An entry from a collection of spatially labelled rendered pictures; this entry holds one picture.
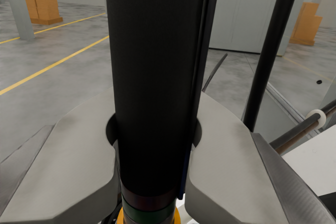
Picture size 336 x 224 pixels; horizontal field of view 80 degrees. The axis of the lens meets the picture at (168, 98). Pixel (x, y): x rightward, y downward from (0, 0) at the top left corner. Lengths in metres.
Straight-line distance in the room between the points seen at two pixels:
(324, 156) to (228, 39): 5.30
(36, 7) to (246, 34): 6.69
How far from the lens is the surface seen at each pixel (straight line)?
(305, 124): 0.34
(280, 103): 1.33
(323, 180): 0.52
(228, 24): 5.65
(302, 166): 0.54
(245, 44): 5.83
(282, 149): 0.29
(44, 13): 8.41
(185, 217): 0.19
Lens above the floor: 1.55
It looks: 30 degrees down
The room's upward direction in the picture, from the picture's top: 4 degrees clockwise
